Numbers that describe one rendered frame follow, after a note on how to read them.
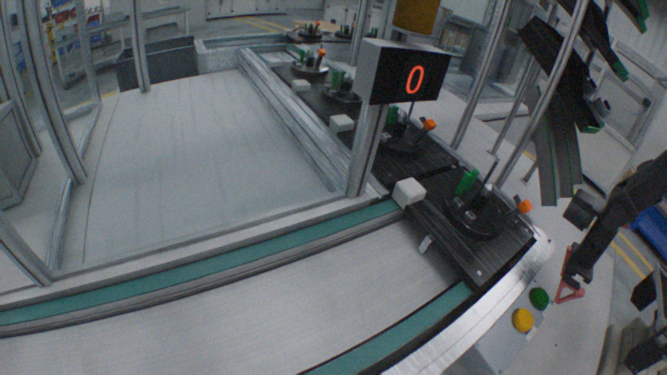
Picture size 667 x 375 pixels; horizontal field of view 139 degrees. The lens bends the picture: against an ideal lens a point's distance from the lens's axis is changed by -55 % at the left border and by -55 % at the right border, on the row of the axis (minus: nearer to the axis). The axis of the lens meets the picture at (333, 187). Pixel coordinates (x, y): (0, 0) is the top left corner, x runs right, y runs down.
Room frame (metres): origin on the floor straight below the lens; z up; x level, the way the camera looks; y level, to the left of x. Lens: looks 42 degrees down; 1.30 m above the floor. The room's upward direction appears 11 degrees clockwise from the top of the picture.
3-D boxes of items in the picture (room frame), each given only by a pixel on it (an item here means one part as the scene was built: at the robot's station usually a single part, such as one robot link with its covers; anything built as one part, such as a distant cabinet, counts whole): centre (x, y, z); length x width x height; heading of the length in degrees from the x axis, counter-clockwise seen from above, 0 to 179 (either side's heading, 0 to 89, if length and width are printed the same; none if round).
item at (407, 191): (0.39, -0.14, 0.97); 0.05 x 0.05 x 0.04; 37
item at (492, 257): (0.37, -0.28, 0.96); 0.24 x 0.24 x 0.02; 37
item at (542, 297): (0.19, -0.40, 0.96); 0.04 x 0.04 x 0.02
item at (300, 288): (0.21, -0.02, 0.91); 0.84 x 0.28 x 0.10; 127
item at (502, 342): (0.14, -0.34, 0.93); 0.21 x 0.07 x 0.06; 127
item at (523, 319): (0.14, -0.34, 0.96); 0.04 x 0.04 x 0.02
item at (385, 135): (0.57, -0.12, 1.01); 0.24 x 0.24 x 0.13; 37
